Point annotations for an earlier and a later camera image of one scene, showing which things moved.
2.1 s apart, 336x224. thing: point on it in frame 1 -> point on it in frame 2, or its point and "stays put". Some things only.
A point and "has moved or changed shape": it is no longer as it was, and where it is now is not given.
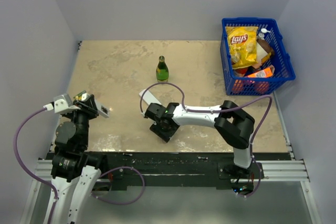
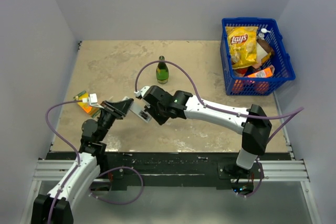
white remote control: x=102 y=110 has moved or changed shape
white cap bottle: x=263 y=30 stays put
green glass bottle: x=162 y=71 stays put
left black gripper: x=91 y=109 -> x=118 y=109
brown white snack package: x=264 y=51 stays put
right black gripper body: x=163 y=131 -> x=158 y=113
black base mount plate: x=199 y=169 stays put
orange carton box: x=266 y=73 stays put
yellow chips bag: x=242 y=43 stays put
